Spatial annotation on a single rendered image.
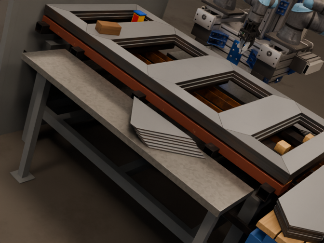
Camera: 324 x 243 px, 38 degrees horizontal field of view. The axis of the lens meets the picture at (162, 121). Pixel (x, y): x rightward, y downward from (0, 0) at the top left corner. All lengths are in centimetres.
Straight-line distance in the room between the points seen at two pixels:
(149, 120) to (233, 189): 45
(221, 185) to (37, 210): 109
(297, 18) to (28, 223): 190
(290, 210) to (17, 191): 150
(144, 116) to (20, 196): 93
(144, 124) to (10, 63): 107
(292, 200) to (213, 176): 32
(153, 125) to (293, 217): 68
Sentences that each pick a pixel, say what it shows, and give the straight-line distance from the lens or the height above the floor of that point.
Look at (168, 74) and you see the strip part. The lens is 230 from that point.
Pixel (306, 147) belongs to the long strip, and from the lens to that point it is 221.
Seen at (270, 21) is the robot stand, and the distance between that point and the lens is 319.
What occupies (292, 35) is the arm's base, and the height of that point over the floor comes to 109.
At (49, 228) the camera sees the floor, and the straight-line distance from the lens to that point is 251.
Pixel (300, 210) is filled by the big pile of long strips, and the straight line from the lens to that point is 179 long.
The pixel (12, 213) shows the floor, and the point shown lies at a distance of 255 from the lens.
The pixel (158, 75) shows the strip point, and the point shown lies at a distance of 225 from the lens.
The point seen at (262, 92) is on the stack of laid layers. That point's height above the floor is 85.
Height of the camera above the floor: 173
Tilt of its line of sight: 28 degrees down
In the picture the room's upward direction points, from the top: 22 degrees clockwise
